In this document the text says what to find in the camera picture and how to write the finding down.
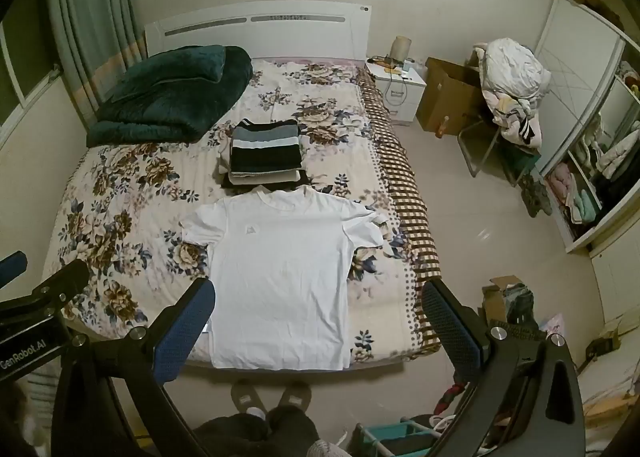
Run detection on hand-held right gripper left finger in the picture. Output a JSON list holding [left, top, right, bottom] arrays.
[[52, 278, 217, 457]]

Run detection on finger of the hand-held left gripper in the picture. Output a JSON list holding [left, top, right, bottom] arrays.
[[0, 250, 29, 289], [0, 259, 91, 327]]

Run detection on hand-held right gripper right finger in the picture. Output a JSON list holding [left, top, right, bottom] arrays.
[[421, 278, 586, 457]]

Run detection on white t-shirt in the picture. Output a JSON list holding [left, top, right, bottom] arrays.
[[180, 187, 391, 372]]

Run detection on pile of clothes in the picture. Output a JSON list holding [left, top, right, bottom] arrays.
[[472, 37, 552, 148]]

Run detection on small open cardboard box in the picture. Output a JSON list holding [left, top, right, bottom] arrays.
[[480, 275, 542, 334]]

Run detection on red umbrella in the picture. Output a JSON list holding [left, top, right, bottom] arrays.
[[432, 381, 469, 416]]

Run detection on bed with floral sheet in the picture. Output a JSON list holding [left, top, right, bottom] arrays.
[[42, 54, 443, 374]]

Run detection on teal storage rack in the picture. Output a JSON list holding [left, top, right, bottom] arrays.
[[349, 414, 452, 457]]

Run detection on person's black pants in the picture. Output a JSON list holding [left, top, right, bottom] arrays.
[[192, 404, 322, 457]]

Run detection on person's right grey slipper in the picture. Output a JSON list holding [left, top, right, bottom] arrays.
[[275, 380, 312, 414]]

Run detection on pair of grey slippers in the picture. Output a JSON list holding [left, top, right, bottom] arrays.
[[519, 174, 554, 216]]

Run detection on pale green folded cloth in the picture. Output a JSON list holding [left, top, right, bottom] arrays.
[[569, 189, 602, 224]]

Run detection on metal folding chair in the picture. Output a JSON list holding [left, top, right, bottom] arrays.
[[458, 112, 542, 188]]

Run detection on pink folded cloth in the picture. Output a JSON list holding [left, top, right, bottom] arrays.
[[547, 162, 577, 199]]

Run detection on striped folded sweater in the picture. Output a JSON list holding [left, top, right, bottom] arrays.
[[230, 120, 304, 174]]

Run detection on dark green blanket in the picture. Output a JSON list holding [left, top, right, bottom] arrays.
[[86, 44, 254, 149]]

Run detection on large brown cardboard box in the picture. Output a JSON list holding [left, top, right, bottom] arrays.
[[415, 56, 487, 136]]

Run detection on white nightstand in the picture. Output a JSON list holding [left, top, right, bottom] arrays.
[[365, 60, 428, 126]]

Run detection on white hanging jacket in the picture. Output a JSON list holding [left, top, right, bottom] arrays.
[[594, 129, 640, 179]]

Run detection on grey-green curtain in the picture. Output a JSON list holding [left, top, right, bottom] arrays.
[[45, 0, 147, 129]]

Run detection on white wardrobe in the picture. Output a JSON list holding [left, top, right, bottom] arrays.
[[532, 0, 640, 254]]

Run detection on beige table lamp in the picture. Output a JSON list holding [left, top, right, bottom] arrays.
[[390, 35, 412, 63]]

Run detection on white bed headboard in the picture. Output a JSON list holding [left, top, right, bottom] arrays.
[[144, 0, 374, 61]]

